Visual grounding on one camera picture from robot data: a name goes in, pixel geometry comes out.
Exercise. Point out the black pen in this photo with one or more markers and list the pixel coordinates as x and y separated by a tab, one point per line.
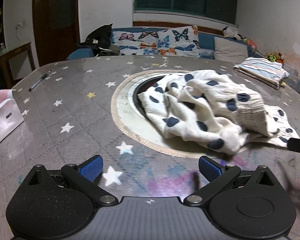
39	81

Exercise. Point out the left butterfly pillow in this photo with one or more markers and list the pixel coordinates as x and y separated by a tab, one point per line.
142	43

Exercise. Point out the right butterfly pillow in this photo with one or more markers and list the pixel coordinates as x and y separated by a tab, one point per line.
182	41

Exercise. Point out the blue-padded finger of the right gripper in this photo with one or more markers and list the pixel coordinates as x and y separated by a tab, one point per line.
293	144

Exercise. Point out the clear plastic storage box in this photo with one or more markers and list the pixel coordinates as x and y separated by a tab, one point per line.
294	79

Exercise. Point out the dark wooden door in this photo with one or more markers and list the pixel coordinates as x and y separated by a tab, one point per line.
55	28

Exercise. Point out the dark clothes pile on sofa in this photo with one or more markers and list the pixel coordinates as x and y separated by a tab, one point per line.
113	50

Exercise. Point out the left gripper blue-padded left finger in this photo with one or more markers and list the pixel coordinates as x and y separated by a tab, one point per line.
82	178

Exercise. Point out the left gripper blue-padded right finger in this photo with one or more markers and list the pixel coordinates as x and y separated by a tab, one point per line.
220	178

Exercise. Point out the grey star-pattern table cover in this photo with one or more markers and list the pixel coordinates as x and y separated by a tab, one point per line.
67	119

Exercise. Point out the white navy-dotted garment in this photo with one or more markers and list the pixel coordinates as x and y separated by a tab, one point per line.
208	108

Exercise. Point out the butterfly pillow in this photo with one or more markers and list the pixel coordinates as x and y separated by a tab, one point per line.
182	41
142	43

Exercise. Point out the grey cushion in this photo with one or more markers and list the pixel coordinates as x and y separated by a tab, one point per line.
229	51

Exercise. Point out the round black induction cooker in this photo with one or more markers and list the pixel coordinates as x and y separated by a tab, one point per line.
142	87

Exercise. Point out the white black plush toy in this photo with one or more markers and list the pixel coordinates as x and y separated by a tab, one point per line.
229	33

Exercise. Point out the white tissue box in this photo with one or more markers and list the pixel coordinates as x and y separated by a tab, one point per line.
10	115

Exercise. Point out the black bag on sofa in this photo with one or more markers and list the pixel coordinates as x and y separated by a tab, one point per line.
100	37

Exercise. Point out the orange green plush toy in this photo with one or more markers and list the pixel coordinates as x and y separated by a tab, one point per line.
276	57

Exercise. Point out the blue sofa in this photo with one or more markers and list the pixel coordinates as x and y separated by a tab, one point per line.
206	43

